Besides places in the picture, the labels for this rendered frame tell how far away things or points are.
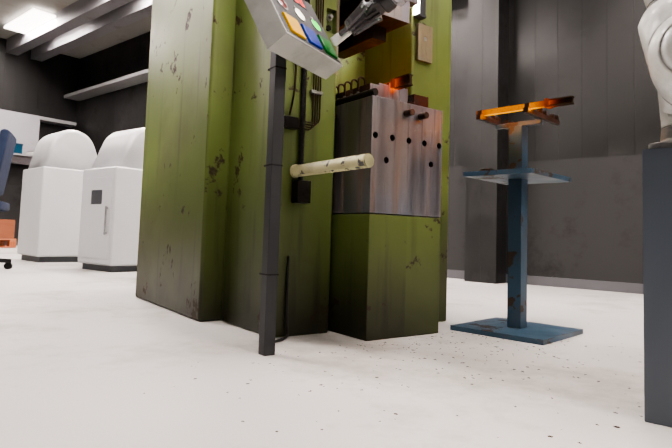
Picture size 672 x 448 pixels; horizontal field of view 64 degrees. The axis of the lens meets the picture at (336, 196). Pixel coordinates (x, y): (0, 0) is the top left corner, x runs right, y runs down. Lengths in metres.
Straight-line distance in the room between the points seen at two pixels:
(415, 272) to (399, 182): 0.36
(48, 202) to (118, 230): 1.49
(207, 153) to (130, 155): 2.81
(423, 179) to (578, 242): 2.95
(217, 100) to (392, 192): 0.88
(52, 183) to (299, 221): 4.59
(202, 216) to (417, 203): 0.91
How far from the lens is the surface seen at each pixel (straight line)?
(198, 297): 2.40
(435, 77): 2.63
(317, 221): 2.11
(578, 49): 5.29
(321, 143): 2.15
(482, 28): 5.43
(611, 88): 5.12
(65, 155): 6.50
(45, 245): 6.37
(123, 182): 5.07
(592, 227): 4.98
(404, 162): 2.14
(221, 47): 2.52
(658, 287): 1.39
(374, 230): 2.03
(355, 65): 2.77
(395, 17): 2.33
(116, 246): 5.04
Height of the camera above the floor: 0.39
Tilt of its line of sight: 4 degrees up
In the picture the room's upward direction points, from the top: 2 degrees clockwise
